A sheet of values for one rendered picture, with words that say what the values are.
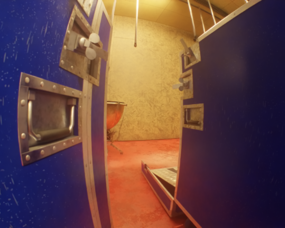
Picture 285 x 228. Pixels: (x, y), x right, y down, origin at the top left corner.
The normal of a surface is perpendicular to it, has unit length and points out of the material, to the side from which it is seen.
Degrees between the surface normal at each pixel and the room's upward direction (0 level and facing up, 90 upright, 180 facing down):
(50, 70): 90
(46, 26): 90
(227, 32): 90
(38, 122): 90
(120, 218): 0
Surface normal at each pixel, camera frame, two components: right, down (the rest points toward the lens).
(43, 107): 1.00, 0.02
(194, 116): -0.97, -0.02
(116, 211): 0.02, -1.00
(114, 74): 0.29, 0.01
